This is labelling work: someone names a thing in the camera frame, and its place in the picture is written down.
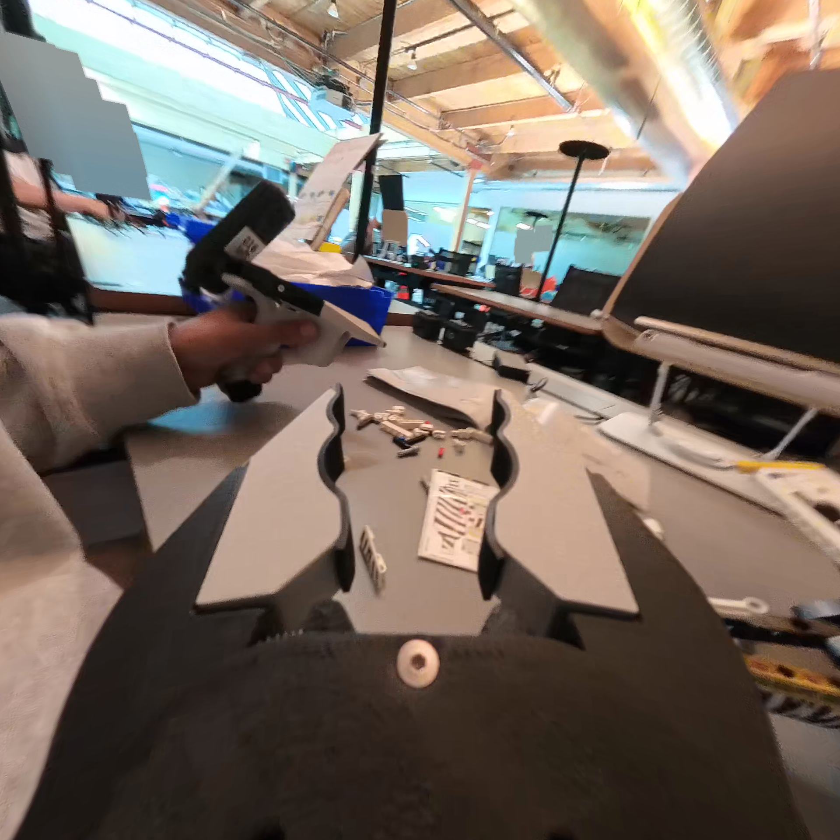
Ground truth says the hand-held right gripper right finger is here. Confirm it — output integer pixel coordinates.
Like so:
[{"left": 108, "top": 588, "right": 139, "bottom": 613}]
[{"left": 478, "top": 388, "right": 642, "bottom": 618}]

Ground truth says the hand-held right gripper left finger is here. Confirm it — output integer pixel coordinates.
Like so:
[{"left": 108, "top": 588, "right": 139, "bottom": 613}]
[{"left": 196, "top": 384, "right": 357, "bottom": 614}]

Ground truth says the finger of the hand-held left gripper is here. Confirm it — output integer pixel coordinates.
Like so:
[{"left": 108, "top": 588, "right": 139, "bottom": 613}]
[{"left": 298, "top": 298, "right": 387, "bottom": 368}]

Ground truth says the person's left forearm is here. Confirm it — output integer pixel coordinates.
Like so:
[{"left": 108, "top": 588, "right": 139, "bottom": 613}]
[{"left": 0, "top": 311, "right": 201, "bottom": 475}]

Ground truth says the pile of small lego pieces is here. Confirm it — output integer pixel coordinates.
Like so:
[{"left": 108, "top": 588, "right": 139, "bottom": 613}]
[{"left": 350, "top": 406, "right": 494, "bottom": 458}]

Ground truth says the person's left hand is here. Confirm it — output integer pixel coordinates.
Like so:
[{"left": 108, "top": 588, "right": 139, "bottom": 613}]
[{"left": 169, "top": 305, "right": 322, "bottom": 396}]

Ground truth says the blue plastic bin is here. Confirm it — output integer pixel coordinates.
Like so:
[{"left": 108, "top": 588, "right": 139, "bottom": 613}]
[{"left": 182, "top": 281, "right": 395, "bottom": 349}]

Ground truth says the clear plastic bag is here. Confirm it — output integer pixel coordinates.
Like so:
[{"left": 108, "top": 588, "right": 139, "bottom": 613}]
[{"left": 252, "top": 236, "right": 376, "bottom": 291}]

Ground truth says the crumpled plastic bag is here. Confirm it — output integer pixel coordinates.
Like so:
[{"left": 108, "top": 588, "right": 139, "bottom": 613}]
[{"left": 366, "top": 366, "right": 503, "bottom": 429}]

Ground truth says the white printed cardboard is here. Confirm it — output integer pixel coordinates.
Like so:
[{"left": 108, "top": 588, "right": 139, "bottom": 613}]
[{"left": 294, "top": 133, "right": 386, "bottom": 253}]

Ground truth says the zebra striped sticker sheet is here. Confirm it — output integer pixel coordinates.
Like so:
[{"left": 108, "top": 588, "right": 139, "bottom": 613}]
[{"left": 418, "top": 469, "right": 500, "bottom": 573}]

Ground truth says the ceiling projector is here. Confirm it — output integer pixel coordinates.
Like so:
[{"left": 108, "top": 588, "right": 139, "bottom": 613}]
[{"left": 308, "top": 79, "right": 357, "bottom": 114}]

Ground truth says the black power adapter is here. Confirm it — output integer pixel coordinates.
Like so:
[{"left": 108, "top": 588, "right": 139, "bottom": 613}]
[{"left": 492, "top": 351, "right": 534, "bottom": 386}]

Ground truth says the black pole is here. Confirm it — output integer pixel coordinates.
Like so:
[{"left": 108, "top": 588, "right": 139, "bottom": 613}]
[{"left": 353, "top": 0, "right": 399, "bottom": 263}]

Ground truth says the black floor lamp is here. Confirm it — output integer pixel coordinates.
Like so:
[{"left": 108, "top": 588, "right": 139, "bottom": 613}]
[{"left": 537, "top": 140, "right": 611, "bottom": 303}]

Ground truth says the person's beige hoodie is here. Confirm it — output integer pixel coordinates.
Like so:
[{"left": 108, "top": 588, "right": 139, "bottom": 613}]
[{"left": 0, "top": 420, "right": 142, "bottom": 840}]

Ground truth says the large black monitor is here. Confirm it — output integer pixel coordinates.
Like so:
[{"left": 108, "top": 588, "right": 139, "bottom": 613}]
[{"left": 600, "top": 69, "right": 840, "bottom": 371}]

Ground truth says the large silver air duct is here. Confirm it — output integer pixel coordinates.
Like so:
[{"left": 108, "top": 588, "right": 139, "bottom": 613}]
[{"left": 512, "top": 0, "right": 746, "bottom": 181}]

